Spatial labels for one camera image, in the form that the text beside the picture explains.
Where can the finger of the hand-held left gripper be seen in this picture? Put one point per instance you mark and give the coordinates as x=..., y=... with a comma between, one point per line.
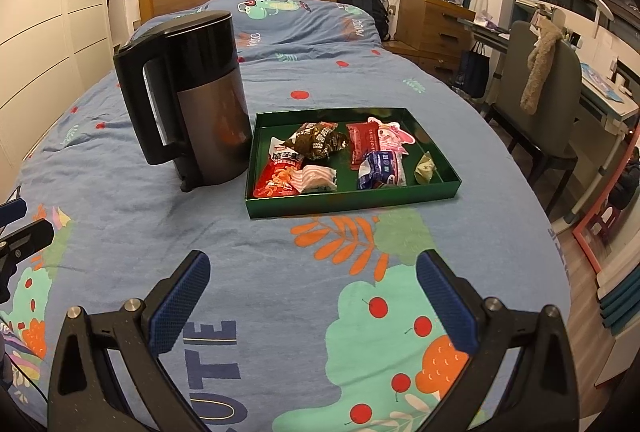
x=25, y=239
x=11, y=213

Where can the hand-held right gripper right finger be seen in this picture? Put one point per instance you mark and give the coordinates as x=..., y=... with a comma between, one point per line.
x=445, y=302

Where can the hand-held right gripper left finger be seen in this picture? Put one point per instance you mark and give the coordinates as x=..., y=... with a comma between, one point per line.
x=182, y=292

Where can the green candy packet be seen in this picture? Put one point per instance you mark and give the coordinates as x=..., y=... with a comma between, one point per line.
x=426, y=168

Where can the green tray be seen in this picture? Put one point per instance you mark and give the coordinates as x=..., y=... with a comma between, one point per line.
x=350, y=202

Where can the blue and white snack packet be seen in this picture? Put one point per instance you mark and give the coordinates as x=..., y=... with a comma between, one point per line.
x=382, y=169

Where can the long red and white packet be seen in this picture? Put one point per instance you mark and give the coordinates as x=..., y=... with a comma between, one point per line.
x=275, y=174

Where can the pink cartoon snack packet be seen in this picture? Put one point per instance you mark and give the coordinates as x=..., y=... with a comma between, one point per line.
x=397, y=134

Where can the pink and white candy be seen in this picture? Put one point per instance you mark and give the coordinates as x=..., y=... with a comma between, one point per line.
x=315, y=177

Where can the dark red snack packet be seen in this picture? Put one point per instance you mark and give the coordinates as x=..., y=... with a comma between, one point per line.
x=362, y=142

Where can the brown snack packet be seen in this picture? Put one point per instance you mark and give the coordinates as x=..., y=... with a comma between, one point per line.
x=317, y=143

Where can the pink framed mirror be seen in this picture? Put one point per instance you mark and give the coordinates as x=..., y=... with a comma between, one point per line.
x=590, y=244

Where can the teal stacked panels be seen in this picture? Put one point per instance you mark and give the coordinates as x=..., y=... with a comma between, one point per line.
x=622, y=299

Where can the black and grey electric kettle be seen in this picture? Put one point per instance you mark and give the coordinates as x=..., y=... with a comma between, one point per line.
x=210, y=112

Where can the white wardrobe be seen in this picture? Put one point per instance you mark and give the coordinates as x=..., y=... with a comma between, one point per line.
x=45, y=12

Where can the grey chair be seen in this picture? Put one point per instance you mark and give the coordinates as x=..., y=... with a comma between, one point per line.
x=555, y=102

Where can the dark bag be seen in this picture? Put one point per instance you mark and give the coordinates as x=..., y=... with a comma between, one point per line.
x=474, y=72

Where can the printed blue blanket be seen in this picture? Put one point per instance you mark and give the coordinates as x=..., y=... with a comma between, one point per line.
x=300, y=77

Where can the white desk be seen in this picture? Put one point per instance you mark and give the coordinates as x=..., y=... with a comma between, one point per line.
x=600, y=112

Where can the beige fluffy scarf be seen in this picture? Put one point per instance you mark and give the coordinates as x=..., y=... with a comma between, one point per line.
x=537, y=67

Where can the wooden drawer cabinet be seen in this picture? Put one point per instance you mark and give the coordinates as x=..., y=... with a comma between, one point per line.
x=435, y=27

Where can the black backpack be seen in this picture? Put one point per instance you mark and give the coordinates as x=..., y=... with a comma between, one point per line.
x=367, y=9

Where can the white desk lamp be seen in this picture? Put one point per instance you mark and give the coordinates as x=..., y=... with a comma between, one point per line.
x=607, y=9

